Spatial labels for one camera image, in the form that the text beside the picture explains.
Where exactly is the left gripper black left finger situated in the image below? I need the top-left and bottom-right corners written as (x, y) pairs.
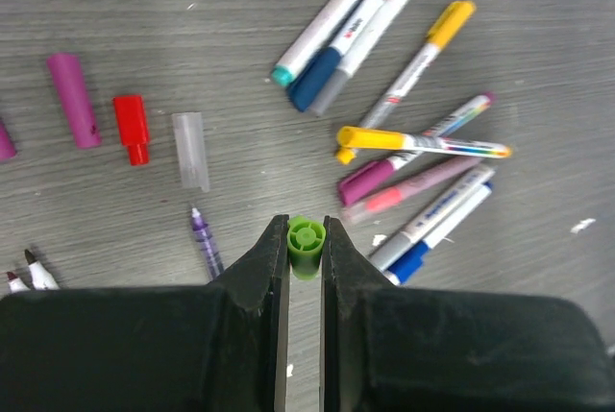
top-left (1, 215), bottom-right (289, 411)

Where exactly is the dark purple clear pen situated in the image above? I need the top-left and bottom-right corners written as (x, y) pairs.
top-left (190, 207), bottom-right (224, 279)

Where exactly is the magenta pen cap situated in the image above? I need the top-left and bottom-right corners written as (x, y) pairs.
top-left (0, 121), bottom-right (17, 161)
top-left (46, 53), bottom-right (102, 149)

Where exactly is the lilac pen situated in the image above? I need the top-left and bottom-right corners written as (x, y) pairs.
top-left (340, 157), bottom-right (481, 224)

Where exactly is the clear pen cap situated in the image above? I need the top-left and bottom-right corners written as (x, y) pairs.
top-left (172, 112), bottom-right (209, 192)

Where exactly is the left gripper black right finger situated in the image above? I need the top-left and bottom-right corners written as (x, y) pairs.
top-left (320, 217), bottom-right (614, 411)

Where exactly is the grey end white marker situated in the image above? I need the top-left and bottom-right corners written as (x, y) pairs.
top-left (370, 163), bottom-right (496, 272)

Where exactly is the magenta end rainbow pen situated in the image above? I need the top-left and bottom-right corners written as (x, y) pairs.
top-left (24, 249), bottom-right (60, 290)

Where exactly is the yellow end rainbow pen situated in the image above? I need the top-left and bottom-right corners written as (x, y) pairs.
top-left (336, 126), bottom-right (512, 158)

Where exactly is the teal cap white marker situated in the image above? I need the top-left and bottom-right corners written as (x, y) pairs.
top-left (271, 0), bottom-right (359, 87)

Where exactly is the blue end white marker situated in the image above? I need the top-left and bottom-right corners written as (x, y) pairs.
top-left (384, 182), bottom-right (493, 285)

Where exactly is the red pen cap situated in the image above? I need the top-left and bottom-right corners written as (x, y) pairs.
top-left (113, 95), bottom-right (150, 166)

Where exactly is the grey cap white marker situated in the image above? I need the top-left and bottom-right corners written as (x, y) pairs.
top-left (307, 0), bottom-right (409, 116)

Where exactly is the dark blue cap marker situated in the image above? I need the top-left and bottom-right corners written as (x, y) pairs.
top-left (287, 0), bottom-right (381, 112)

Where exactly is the green pen cap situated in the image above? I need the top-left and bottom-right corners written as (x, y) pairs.
top-left (286, 215), bottom-right (327, 280)

